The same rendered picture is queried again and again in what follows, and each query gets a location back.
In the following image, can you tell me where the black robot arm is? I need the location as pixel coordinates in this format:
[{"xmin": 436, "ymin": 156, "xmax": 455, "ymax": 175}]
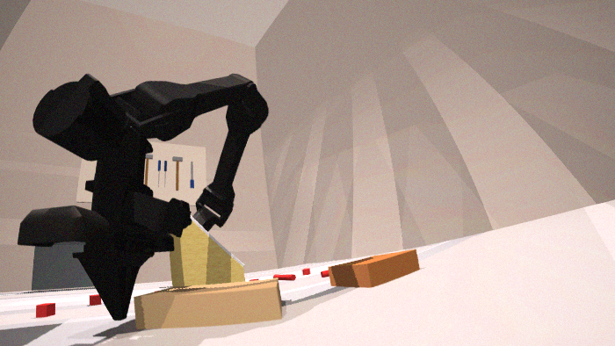
[{"xmin": 33, "ymin": 74, "xmax": 269, "ymax": 237}]

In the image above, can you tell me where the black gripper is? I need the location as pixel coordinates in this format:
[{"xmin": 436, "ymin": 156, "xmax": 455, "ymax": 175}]
[{"xmin": 18, "ymin": 167, "xmax": 174, "ymax": 321}]

